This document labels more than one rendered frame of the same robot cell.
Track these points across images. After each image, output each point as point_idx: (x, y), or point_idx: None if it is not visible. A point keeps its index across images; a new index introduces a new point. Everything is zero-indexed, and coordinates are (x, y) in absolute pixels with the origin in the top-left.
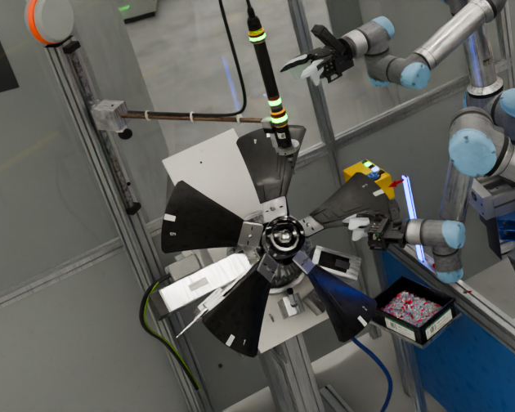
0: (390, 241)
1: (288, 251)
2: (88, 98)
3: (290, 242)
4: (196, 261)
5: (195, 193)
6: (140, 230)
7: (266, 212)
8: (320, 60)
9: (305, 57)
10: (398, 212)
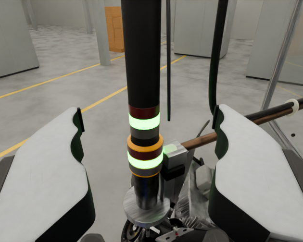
0: None
1: (125, 225)
2: None
3: (129, 230)
4: (201, 183)
5: (196, 137)
6: None
7: (184, 229)
8: (19, 215)
9: (228, 192)
10: None
